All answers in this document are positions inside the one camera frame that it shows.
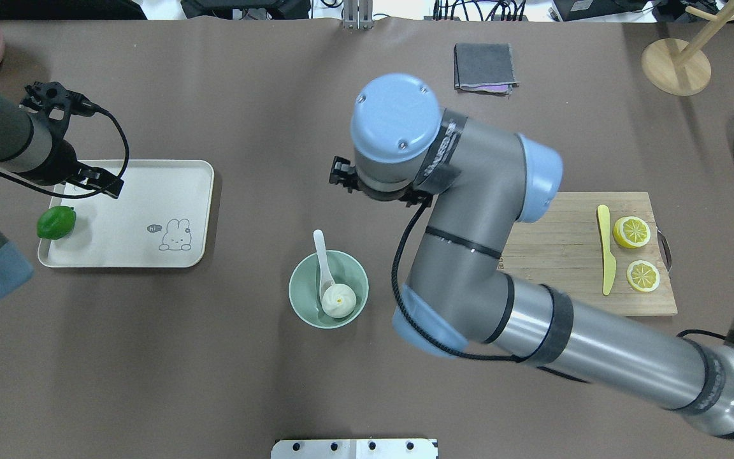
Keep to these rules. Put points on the white steamed bun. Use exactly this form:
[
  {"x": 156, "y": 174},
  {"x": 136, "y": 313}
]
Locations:
[{"x": 339, "y": 301}]

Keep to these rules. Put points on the grey folded cloth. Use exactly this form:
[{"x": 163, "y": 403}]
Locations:
[{"x": 484, "y": 68}]

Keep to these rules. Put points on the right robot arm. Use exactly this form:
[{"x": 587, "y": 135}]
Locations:
[{"x": 480, "y": 181}]

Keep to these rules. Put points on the wooden cutting board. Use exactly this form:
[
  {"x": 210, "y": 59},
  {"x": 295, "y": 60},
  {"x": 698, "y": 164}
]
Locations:
[{"x": 563, "y": 250}]

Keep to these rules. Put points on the upper lemon half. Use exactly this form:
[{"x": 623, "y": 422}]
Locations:
[{"x": 631, "y": 232}]

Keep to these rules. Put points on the lower lemon slice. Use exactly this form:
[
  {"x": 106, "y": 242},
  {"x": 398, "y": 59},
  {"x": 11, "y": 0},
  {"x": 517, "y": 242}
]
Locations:
[{"x": 643, "y": 276}]

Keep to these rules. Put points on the mint green bowl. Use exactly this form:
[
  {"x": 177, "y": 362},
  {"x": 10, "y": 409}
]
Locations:
[{"x": 304, "y": 282}]

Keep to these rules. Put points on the yellow plastic knife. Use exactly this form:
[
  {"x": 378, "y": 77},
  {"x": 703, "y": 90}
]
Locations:
[{"x": 608, "y": 259}]

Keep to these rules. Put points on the green lime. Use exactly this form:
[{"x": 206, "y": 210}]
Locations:
[{"x": 56, "y": 223}]

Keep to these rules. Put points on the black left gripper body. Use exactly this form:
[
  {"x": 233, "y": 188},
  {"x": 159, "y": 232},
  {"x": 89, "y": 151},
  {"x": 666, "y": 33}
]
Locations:
[{"x": 61, "y": 166}]

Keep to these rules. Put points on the beige rabbit tray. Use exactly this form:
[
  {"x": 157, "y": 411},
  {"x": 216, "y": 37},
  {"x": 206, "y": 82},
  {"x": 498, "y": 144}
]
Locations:
[{"x": 159, "y": 220}]

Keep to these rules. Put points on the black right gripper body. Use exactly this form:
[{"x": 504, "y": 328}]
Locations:
[{"x": 340, "y": 174}]

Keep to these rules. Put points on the white ceramic spoon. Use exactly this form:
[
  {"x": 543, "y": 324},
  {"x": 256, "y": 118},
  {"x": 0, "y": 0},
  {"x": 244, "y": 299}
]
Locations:
[{"x": 326, "y": 280}]

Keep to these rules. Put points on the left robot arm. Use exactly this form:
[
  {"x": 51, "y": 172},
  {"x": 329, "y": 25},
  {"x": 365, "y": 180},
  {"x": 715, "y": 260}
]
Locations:
[{"x": 35, "y": 154}]

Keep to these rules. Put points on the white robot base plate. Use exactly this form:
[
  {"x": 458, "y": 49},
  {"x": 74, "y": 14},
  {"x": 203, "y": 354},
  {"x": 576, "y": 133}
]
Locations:
[{"x": 356, "y": 448}]

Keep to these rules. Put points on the wooden mug tree stand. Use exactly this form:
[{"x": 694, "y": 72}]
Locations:
[{"x": 680, "y": 67}]

